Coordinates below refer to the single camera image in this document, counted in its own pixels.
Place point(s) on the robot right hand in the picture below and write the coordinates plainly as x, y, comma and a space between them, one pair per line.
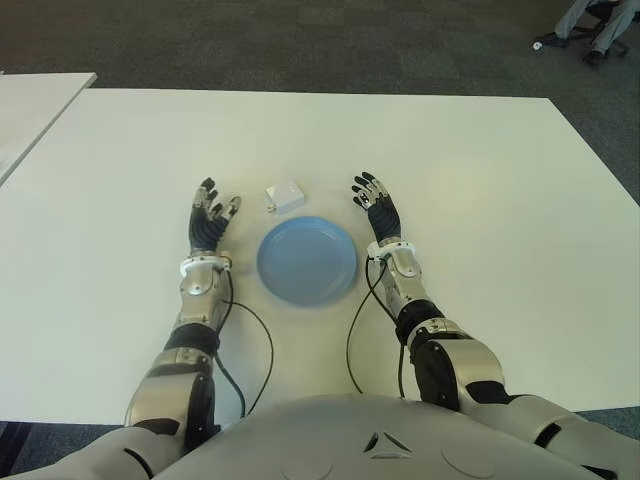
384, 220

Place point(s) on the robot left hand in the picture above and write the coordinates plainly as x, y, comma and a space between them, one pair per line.
205, 232

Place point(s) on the white charger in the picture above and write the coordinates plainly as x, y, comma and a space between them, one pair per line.
285, 197

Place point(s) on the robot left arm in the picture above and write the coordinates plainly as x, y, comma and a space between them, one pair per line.
197, 295

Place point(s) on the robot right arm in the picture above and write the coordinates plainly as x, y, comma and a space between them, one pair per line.
465, 360

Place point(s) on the blue plate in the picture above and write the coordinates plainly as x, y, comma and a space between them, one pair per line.
307, 260

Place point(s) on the white side table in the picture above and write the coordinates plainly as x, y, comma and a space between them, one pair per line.
30, 110

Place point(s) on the grey robot torso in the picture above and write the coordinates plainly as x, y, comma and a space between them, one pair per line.
350, 440

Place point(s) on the seated person in grey trousers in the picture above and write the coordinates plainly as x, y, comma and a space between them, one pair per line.
607, 30

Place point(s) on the person on office chair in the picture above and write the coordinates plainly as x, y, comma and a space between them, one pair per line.
600, 9

